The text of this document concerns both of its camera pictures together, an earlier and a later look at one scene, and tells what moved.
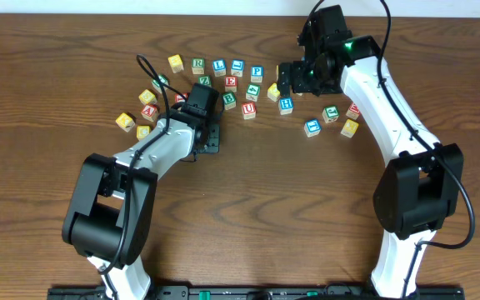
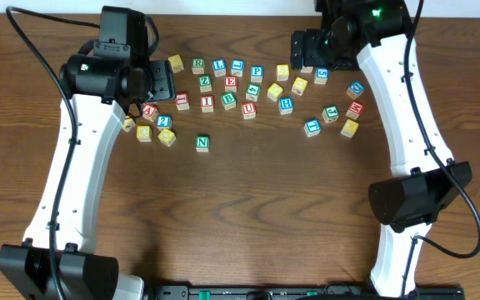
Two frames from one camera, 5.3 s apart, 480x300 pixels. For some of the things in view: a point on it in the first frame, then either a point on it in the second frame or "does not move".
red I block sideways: (179, 99) does not move
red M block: (352, 111) does not move
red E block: (231, 84) does not move
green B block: (229, 101) does not move
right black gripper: (285, 77) to (298, 50)
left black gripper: (212, 138) to (162, 79)
